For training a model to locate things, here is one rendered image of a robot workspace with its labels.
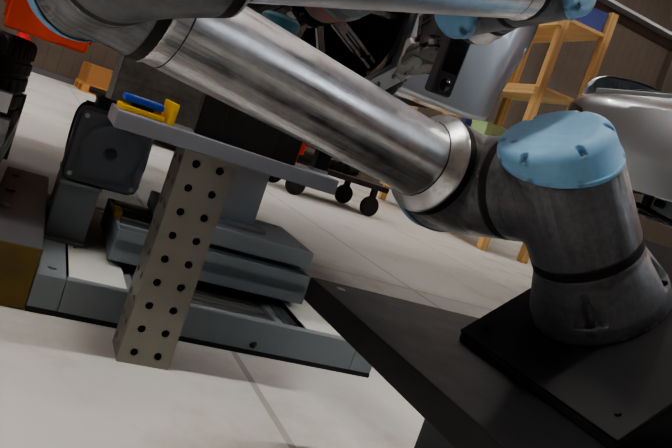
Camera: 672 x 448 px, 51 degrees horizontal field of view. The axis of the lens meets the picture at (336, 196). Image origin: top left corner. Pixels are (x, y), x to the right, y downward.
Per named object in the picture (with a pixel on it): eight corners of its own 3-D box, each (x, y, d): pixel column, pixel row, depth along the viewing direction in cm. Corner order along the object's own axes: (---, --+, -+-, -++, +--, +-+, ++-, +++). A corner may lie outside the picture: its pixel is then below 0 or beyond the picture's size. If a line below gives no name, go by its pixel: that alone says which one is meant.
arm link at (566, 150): (606, 282, 86) (572, 154, 80) (496, 264, 99) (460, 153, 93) (665, 221, 94) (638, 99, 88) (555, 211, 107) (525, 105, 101)
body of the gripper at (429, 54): (446, 32, 135) (491, 5, 125) (443, 72, 132) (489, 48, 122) (415, 17, 131) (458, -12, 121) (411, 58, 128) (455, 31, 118)
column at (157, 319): (161, 349, 144) (225, 156, 141) (168, 370, 135) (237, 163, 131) (112, 340, 140) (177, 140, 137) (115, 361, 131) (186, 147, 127)
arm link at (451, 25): (479, -33, 95) (534, -43, 102) (419, -18, 104) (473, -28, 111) (490, 36, 97) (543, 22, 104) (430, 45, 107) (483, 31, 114)
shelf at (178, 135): (306, 180, 152) (311, 166, 151) (334, 195, 136) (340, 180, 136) (106, 117, 134) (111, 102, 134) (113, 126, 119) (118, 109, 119)
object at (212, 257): (264, 268, 214) (274, 238, 214) (300, 308, 182) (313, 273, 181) (99, 226, 194) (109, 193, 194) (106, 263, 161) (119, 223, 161)
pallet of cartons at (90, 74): (148, 110, 1118) (156, 85, 1115) (157, 115, 1041) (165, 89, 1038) (73, 85, 1067) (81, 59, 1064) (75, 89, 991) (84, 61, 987)
